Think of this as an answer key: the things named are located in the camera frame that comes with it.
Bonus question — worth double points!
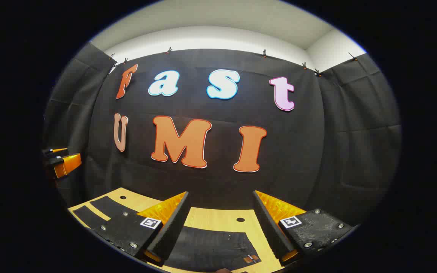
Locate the black backdrop cloth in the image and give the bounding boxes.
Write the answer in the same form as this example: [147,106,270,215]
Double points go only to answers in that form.
[42,42,403,228]

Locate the dark denim jeans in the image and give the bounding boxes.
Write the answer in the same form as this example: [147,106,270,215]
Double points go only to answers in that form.
[72,195,263,273]

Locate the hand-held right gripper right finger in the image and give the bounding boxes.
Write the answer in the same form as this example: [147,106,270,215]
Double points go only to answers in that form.
[252,190,357,267]

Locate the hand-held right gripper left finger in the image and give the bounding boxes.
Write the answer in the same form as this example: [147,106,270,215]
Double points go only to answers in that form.
[93,191,192,267]

